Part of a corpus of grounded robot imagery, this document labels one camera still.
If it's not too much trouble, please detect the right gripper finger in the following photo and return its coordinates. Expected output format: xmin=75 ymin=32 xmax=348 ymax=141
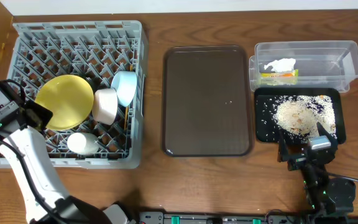
xmin=316 ymin=122 xmax=333 ymax=138
xmin=278 ymin=130 xmax=289 ymax=162

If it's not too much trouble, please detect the leftover rice pile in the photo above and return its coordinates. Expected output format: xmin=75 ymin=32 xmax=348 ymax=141
xmin=273 ymin=95 xmax=336 ymax=144

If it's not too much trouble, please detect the yellow round plate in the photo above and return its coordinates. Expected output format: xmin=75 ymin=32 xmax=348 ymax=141
xmin=35 ymin=75 xmax=94 ymax=131

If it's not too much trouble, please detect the green orange snack wrapper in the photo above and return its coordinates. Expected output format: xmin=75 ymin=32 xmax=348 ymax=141
xmin=259 ymin=69 xmax=298 ymax=86

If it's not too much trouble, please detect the white paper napkin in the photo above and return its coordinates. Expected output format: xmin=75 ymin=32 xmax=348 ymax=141
xmin=264 ymin=58 xmax=296 ymax=73

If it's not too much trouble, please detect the white plastic cup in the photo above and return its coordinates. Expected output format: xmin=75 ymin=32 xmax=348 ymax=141
xmin=67 ymin=133 xmax=99 ymax=156

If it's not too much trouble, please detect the pink white bowl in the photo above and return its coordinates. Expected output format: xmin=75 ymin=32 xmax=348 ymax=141
xmin=92 ymin=88 xmax=118 ymax=125

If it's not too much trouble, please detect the wooden chopstick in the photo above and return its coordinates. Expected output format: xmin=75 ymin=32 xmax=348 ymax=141
xmin=124 ymin=107 xmax=129 ymax=130

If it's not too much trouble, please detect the light blue bowl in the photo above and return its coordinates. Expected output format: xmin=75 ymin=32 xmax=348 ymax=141
xmin=111 ymin=71 xmax=137 ymax=107

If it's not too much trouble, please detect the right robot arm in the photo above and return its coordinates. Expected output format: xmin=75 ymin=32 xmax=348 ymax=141
xmin=278 ymin=123 xmax=356 ymax=223

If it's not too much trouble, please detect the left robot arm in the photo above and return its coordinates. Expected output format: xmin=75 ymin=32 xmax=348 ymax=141
xmin=0 ymin=80 xmax=137 ymax=223

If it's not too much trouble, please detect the black waste tray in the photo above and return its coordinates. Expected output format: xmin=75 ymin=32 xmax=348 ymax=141
xmin=254 ymin=88 xmax=346 ymax=144

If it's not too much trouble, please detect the clear plastic waste bin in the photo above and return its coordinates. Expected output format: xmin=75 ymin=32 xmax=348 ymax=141
xmin=249 ymin=40 xmax=358 ymax=93

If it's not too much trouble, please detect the dark brown serving tray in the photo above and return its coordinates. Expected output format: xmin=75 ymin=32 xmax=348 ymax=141
xmin=161 ymin=45 xmax=254 ymax=157

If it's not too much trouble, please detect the grey plastic dish rack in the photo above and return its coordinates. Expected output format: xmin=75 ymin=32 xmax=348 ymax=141
xmin=7 ymin=21 xmax=149 ymax=169

